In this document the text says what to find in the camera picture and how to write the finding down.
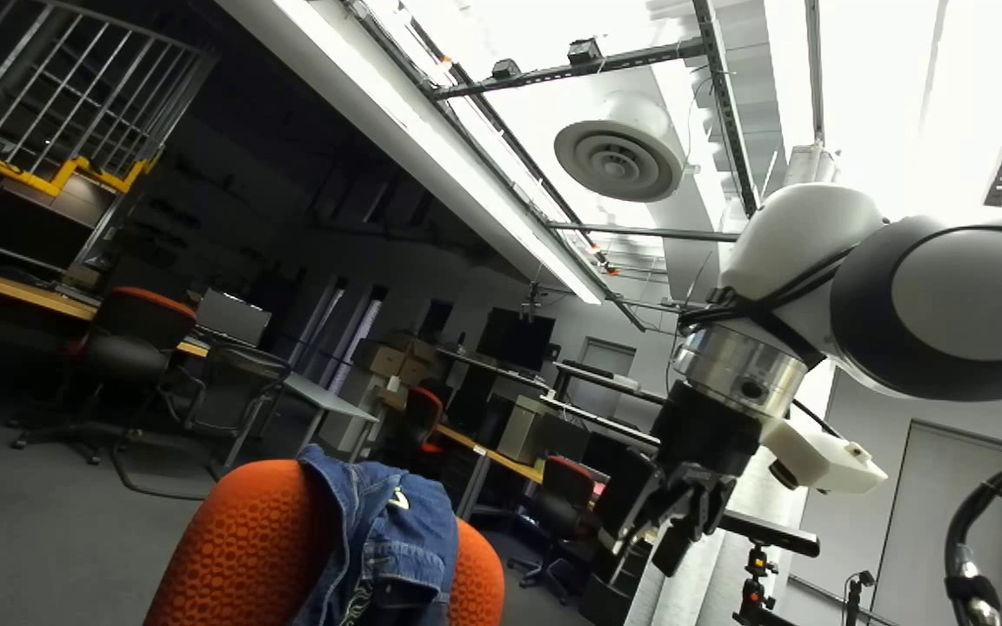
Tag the red black office chair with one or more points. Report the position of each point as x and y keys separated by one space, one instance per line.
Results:
x=131 y=341

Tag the grey door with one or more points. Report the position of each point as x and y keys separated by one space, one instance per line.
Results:
x=937 y=472

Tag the blue denim jacket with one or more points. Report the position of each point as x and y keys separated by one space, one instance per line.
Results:
x=396 y=549

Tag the orange fabric chair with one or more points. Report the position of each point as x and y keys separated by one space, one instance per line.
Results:
x=251 y=550

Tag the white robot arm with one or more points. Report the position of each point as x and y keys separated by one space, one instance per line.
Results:
x=908 y=306

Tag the round ceiling air vent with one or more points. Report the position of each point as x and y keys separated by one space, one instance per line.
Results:
x=616 y=160

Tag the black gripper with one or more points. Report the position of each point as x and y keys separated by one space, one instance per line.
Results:
x=695 y=435

